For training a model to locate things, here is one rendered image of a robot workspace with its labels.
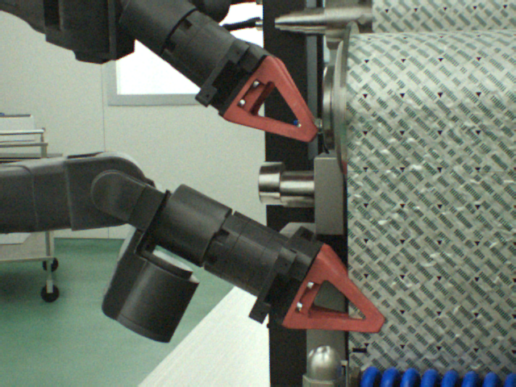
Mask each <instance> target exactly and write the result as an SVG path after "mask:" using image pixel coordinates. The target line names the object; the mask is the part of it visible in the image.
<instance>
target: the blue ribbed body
mask: <svg viewBox="0 0 516 387"><path fill-rule="evenodd" d="M515 377H516V374H513V373H511V374H510V375H508V376H507V377H506V381H505V384H504V387H514V378H515ZM359 387H502V386H501V380H500V377H499V376H498V375H497V374H496V373H495V372H491V373H489V374H488V375H487V376H486V378H485V382H484V385H482V384H481V379H480V376H479V375H478V374H476V373H475V372H470V371H469V372H468V373H467V374H466V375H465V376H464V380H463V384H461V382H460V377H459V375H458V373H457V372H456V371H455V370H449V371H447V372H446V373H445V374H444V377H443V383H442V382H441V378H440V375H439V373H438V372H437V371H436V370H435V369H428V370H427V371H425V372H424V374H423V377H422V380H421V377H420V375H419V373H418V371H417V370H416V369H414V368H408V369H407V370H406V371H405V372H404V374H403V377H401V374H400V372H399V371H398V370H397V369H396V368H388V369H387V370H385V372H384V375H383V377H382V374H381V371H380V369H379V368H376V367H373V366H372V367H368V368H367V369H365V371H364V373H363V376H362V378H361V379H360V383H359Z"/></svg>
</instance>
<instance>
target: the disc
mask: <svg viewBox="0 0 516 387"><path fill-rule="evenodd" d="M354 34H359V30H358V27H357V24H356V23H355V22H354V21H350V22H349V23H348V24H347V26H346V29H345V33H344V38H343V50H342V60H341V74H340V139H341V152H342V163H343V175H344V180H345V184H346V186H347V84H348V67H349V57H350V50H351V44H352V37H353V36H354Z"/></svg>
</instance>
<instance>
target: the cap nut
mask: <svg viewBox="0 0 516 387"><path fill-rule="evenodd" d="M319 386H320V387H346V377H345V376H344V375H343V374H342V364H341V359H340V357H339V354H338V352H337V351H336V350H335V349H334V348H333V347H331V346H329V345H319V346H317V347H316V348H315V349H314V350H313V351H312V352H310V354H309V355H308V358H307V361H306V373H305V374H303V375H302V387H319Z"/></svg>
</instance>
